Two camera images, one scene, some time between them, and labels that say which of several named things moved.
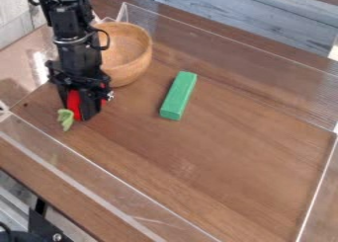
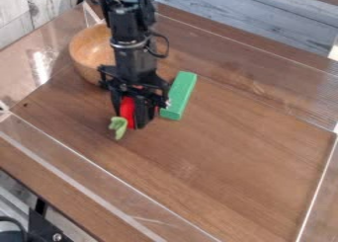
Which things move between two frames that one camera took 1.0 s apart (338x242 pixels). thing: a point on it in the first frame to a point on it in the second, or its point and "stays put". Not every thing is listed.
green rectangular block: [175, 103] stays put
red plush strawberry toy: [66, 116] to [126, 110]
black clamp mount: [41, 229] stays put
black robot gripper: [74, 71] to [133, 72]
